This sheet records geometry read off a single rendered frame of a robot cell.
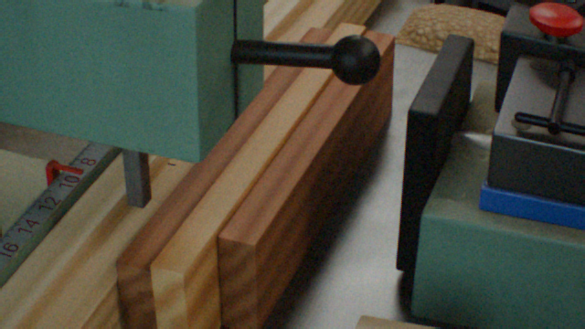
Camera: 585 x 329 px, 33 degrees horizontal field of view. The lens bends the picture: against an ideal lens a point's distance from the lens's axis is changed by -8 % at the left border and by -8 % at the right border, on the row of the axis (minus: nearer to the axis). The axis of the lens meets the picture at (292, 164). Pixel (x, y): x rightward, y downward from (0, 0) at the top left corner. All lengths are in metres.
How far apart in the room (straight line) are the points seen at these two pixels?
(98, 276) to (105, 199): 0.05
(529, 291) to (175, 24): 0.20
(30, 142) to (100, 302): 2.01
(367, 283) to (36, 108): 0.19
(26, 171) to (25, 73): 0.37
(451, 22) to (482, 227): 0.31
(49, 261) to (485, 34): 0.40
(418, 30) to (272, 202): 0.30
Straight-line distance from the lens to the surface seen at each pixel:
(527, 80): 0.50
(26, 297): 0.44
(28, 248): 0.46
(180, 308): 0.45
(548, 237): 0.46
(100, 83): 0.42
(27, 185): 0.79
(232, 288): 0.47
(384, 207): 0.57
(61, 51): 0.42
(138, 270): 0.45
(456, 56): 0.52
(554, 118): 0.45
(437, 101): 0.48
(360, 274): 0.52
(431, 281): 0.48
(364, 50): 0.40
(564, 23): 0.51
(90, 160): 0.51
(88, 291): 0.45
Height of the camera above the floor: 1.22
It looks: 32 degrees down
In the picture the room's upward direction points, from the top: straight up
